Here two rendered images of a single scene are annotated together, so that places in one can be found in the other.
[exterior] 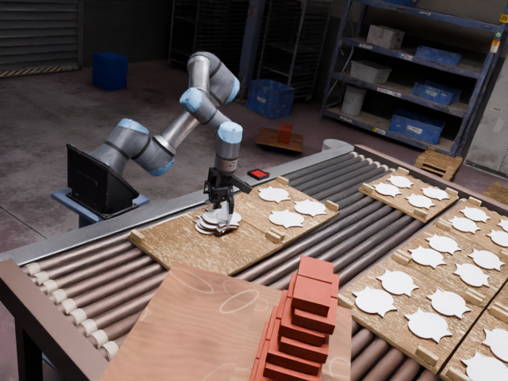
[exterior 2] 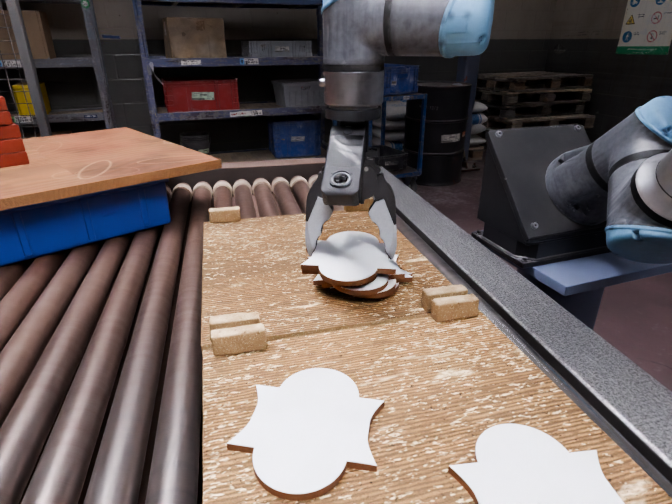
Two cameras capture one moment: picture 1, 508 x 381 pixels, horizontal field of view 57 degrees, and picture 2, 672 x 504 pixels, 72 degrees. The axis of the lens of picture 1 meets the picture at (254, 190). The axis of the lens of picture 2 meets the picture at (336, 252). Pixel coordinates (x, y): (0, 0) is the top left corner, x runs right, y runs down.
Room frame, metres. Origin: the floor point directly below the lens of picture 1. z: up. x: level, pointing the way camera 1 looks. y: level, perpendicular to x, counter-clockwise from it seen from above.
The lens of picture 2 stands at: (1.84, -0.37, 1.26)
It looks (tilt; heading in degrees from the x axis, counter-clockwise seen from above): 25 degrees down; 130
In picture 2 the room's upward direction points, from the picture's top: straight up
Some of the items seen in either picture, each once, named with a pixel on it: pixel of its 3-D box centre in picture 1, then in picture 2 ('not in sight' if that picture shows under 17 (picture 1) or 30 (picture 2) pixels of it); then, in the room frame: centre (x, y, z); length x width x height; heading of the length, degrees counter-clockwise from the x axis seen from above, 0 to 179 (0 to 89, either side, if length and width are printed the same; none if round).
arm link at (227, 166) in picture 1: (226, 162); (351, 90); (1.45, 0.11, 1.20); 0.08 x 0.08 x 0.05
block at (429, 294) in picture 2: not in sight; (444, 298); (1.60, 0.12, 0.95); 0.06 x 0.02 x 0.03; 54
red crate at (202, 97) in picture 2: not in sight; (200, 94); (-2.15, 2.34, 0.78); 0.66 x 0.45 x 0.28; 61
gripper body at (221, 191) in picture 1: (220, 184); (353, 152); (1.45, 0.12, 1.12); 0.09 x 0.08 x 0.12; 124
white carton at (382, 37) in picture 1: (385, 37); not in sight; (6.31, -1.26, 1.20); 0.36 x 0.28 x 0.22; 48
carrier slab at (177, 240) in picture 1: (207, 242); (313, 260); (1.37, 0.12, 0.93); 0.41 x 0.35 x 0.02; 144
